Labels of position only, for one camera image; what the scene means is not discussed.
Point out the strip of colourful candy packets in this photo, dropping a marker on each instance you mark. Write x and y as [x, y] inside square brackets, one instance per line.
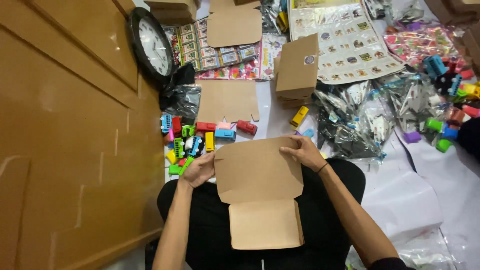
[232, 72]

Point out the light blue toy car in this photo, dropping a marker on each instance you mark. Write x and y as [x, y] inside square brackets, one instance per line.
[308, 132]

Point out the black fabric bundle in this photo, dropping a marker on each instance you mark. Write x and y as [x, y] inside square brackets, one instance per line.
[470, 138]

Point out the bag of pink packets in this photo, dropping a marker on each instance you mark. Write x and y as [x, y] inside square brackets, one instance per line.
[416, 45]

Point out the black round wall clock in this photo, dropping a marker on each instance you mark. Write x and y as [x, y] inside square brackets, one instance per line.
[153, 45]

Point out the heap of colourful plastic toys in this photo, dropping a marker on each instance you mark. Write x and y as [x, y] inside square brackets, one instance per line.
[450, 86]

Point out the pile of colourful toy buses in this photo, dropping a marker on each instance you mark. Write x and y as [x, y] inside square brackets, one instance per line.
[187, 144]

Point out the stack of brown cardboard boxes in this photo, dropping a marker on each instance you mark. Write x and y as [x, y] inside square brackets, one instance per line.
[172, 11]

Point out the yellow toy bus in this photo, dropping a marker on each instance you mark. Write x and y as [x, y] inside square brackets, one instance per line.
[299, 116]

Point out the person's black clothing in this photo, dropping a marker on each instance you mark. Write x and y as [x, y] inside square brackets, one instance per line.
[210, 225]

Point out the person's right hand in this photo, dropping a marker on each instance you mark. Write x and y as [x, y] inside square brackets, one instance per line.
[307, 153]

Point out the black wristband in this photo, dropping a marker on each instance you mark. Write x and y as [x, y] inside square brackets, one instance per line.
[323, 167]

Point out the assembled cardboard box with sticker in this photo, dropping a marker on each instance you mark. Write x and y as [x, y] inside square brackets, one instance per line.
[296, 67]

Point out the black plastic bag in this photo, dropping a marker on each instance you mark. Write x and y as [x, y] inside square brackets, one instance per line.
[180, 99]

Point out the brown wooden door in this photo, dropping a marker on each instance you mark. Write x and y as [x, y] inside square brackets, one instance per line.
[75, 131]

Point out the large picture sticker poster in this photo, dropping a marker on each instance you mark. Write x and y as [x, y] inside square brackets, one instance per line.
[345, 41]

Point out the heap of bagged toy planes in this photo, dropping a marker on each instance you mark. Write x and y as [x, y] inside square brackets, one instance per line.
[356, 120]

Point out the person's left hand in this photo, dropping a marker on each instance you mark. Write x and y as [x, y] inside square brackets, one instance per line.
[197, 171]

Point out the sheet of trading card packs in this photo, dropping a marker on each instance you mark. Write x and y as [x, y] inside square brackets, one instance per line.
[210, 52]

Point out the white printed toy packet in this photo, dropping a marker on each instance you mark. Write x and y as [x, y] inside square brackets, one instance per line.
[272, 52]

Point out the brown folding cardboard box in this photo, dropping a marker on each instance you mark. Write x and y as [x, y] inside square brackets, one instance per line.
[258, 176]

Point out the person's left fingers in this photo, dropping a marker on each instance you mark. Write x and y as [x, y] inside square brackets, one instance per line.
[208, 159]

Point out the crumpled clear plastic bag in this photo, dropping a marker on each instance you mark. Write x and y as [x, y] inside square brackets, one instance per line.
[423, 255]

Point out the white paper floor sheet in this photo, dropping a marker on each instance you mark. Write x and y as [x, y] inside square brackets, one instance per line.
[420, 195]

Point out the flat plain cardboard sheet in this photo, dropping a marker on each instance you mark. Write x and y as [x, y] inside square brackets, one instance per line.
[234, 28]

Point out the red toy car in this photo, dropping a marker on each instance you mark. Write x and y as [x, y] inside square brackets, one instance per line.
[246, 127]

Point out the flat notched cardboard sheet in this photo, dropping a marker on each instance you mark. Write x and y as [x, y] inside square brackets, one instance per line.
[227, 99]

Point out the heap of clear bagged toys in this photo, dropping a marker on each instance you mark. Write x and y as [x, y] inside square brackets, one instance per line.
[273, 17]

